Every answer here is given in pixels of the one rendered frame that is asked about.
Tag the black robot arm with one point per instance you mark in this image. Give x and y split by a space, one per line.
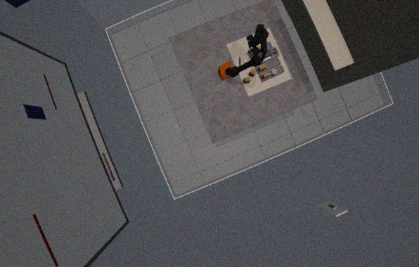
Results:
261 36

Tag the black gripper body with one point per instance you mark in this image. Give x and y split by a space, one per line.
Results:
253 44

